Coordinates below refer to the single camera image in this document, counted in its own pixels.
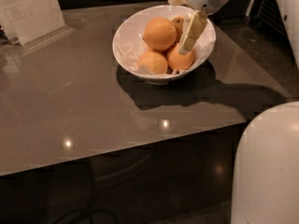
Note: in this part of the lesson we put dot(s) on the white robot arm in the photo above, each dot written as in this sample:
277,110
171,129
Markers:
266,173

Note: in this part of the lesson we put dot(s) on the large top-left orange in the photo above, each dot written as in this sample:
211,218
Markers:
160,34

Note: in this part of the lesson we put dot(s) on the white ceramic bowl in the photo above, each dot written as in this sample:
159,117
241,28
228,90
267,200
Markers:
128,44

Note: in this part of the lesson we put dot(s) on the dark slatted vent panel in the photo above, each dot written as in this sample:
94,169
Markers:
265,14

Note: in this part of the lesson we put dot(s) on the clear acrylic sign holder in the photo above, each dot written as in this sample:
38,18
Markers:
32,22

